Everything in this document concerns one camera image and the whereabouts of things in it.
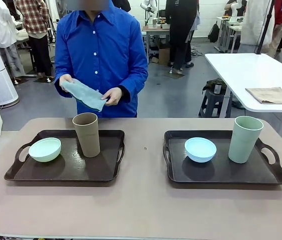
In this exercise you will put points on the person's right hand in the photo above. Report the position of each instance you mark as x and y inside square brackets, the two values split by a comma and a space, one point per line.
[65, 83]

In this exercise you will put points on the person's left hand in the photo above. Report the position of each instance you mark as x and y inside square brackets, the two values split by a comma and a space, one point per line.
[114, 96]

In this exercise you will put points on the teal cloth mat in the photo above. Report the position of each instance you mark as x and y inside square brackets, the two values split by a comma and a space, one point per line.
[85, 95]

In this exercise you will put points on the tall brown plastic tumbler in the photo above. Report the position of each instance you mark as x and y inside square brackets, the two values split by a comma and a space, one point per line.
[88, 137]

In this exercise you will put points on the pale green plastic bowl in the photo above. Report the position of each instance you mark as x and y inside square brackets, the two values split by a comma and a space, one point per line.
[44, 151]

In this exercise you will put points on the tan cloth mat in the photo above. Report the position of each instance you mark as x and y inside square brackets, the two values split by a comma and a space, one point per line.
[271, 95]

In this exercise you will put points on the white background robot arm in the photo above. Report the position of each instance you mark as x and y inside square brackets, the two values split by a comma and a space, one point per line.
[234, 10]

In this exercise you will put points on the person's left forearm blue sleeve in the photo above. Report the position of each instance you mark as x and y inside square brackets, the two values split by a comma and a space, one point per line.
[134, 82]

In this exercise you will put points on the person's right forearm blue sleeve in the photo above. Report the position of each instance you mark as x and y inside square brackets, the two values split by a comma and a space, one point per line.
[58, 75]

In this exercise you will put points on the dark brown plastic serving tray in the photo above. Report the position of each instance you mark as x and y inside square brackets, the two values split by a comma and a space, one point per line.
[63, 170]
[220, 172]

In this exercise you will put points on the person in blue shirt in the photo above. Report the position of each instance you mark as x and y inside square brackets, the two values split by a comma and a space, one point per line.
[98, 40]

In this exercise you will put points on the cardboard box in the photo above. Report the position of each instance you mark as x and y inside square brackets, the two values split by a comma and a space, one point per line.
[164, 56]

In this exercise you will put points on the bystander in red plaid shirt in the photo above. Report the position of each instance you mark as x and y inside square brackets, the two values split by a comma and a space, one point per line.
[34, 20]

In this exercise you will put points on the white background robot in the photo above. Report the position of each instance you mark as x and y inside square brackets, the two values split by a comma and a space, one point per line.
[148, 10]

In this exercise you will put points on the dark green bag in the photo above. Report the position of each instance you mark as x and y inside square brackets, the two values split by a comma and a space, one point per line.
[209, 83]

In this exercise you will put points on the bystander in black clothes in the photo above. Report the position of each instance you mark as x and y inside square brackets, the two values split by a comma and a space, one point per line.
[180, 25]

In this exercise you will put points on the grey plastic step stool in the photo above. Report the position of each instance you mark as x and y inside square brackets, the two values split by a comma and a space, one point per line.
[213, 103]

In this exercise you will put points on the light blue plastic bowl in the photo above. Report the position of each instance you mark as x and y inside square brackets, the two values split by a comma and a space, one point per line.
[200, 151]

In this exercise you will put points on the black backpack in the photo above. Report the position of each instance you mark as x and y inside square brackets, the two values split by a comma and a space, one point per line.
[213, 33]

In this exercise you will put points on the tall mint green tumbler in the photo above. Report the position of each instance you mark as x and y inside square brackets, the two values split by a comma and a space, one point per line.
[243, 142]

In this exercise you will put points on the white side table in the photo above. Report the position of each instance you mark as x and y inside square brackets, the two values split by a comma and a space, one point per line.
[250, 72]

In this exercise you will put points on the bystander in white fleece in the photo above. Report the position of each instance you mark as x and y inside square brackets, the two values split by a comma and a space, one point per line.
[255, 22]

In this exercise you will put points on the black camera stand pole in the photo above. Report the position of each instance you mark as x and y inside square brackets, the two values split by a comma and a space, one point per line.
[264, 27]

